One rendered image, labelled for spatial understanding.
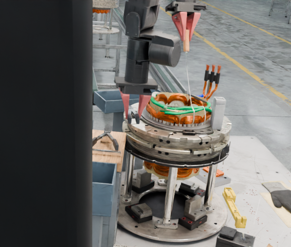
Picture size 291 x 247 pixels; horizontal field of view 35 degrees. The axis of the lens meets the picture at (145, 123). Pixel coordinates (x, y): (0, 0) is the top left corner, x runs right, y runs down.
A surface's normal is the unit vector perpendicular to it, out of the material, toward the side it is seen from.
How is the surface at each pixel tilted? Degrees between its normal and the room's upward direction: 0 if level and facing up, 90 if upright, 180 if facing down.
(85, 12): 90
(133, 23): 93
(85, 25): 90
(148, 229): 0
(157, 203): 0
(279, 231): 0
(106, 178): 90
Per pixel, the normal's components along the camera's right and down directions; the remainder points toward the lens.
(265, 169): 0.09, -0.93
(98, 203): -0.02, 0.37
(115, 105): 0.44, 0.36
